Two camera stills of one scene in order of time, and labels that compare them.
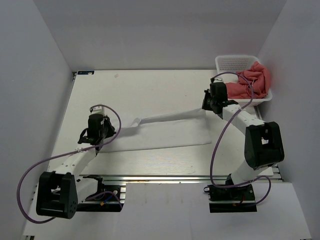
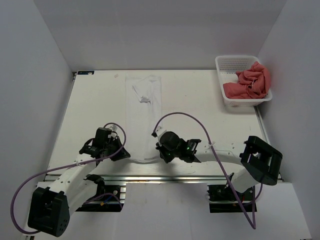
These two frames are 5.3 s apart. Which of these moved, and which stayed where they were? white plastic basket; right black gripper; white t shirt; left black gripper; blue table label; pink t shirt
Moved: white t shirt; right black gripper; left black gripper
Stayed: white plastic basket; pink t shirt; blue table label
